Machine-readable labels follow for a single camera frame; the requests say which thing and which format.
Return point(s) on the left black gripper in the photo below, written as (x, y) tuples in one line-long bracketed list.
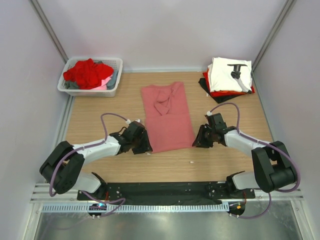
[(146, 147)]

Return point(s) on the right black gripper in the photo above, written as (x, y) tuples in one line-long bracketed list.
[(199, 142)]

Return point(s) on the pink t shirt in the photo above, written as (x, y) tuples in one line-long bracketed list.
[(167, 117)]

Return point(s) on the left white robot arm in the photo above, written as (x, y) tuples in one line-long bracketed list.
[(63, 168)]

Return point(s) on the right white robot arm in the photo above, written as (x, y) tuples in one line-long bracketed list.
[(273, 169)]

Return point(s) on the black folded t shirt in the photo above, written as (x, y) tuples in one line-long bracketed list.
[(219, 99)]

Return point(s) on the red folded t shirt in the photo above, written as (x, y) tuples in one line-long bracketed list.
[(218, 93)]

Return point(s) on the light pink garment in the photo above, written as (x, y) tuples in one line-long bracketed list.
[(103, 85)]

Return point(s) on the white folded printed t shirt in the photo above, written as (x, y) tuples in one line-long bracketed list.
[(230, 75)]

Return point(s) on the white plastic basket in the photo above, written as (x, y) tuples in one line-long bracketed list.
[(81, 74)]

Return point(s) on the red crumpled t shirt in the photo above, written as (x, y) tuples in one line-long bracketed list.
[(87, 73)]

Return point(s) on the grey garment in basket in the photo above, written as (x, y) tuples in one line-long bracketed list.
[(112, 81)]

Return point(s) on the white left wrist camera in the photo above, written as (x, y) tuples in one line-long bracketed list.
[(128, 121)]

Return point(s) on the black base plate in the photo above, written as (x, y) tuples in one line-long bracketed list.
[(171, 193)]

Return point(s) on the grey cable duct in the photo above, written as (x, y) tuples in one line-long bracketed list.
[(90, 207)]

